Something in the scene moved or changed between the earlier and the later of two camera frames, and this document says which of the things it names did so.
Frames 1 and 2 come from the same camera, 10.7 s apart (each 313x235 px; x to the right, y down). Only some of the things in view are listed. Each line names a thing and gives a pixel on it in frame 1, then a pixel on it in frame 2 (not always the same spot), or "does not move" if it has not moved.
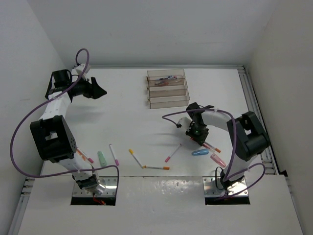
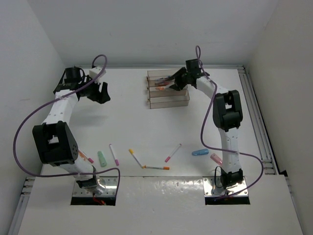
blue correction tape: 200,152 does not move
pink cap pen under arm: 84,156 does not move
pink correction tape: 222,163 does not move
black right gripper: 200,139 → 178,85
